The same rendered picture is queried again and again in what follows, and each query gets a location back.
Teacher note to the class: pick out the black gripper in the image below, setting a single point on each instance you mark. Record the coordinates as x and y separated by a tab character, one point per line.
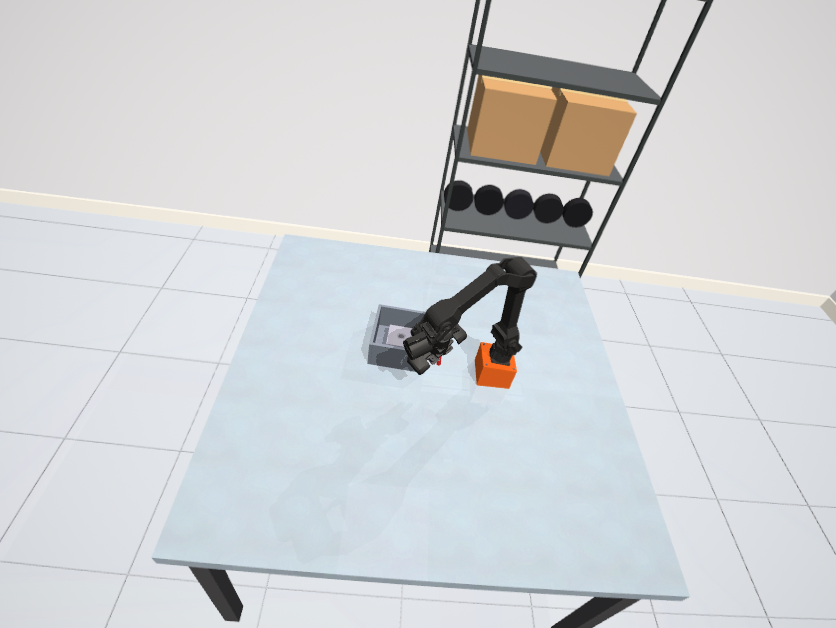
421	365

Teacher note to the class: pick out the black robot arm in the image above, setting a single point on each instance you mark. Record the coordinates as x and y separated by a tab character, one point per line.
440	320

